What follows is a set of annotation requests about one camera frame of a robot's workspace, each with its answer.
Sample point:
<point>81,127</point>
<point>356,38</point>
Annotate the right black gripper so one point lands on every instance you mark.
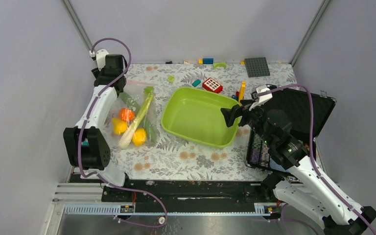
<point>230,114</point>

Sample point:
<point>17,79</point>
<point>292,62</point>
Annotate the white green toy leek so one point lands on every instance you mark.
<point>128,134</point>

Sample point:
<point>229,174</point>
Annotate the clear zip top bag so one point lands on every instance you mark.
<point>135,89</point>

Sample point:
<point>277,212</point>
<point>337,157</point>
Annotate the orange toy fruit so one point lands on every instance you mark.
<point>126,114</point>

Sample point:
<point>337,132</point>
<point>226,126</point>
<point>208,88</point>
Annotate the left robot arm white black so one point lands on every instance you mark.
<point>85,144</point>

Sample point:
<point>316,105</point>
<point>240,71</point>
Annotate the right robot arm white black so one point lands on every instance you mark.
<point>329,206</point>

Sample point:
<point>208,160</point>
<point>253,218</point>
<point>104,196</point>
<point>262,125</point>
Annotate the yellow blue brick tower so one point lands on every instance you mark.
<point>238,96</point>

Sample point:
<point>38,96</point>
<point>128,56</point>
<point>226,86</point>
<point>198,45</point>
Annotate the black poker chip case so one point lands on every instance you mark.
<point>296,106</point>

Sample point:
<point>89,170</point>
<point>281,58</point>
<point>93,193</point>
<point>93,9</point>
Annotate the grey brick baseplate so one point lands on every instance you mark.
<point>257,67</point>

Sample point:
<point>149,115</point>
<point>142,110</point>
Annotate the red white window brick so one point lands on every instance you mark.
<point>212,86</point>

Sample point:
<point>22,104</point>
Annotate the green arch brick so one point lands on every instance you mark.
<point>219,65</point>

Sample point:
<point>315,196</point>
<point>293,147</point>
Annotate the green plastic tray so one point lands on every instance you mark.
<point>195,115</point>

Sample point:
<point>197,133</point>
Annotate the teal small brick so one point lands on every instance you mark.
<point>196,83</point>

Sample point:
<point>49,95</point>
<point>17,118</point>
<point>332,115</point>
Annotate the blue yellow brick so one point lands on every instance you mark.
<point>206,61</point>

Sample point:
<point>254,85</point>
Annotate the floral table mat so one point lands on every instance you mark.
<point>173,158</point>

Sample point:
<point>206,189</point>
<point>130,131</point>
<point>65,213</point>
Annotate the small green brick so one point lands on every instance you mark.
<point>171,79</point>

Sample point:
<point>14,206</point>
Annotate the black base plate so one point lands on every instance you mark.
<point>193,196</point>

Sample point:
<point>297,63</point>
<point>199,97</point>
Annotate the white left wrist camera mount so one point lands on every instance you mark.
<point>99,57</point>

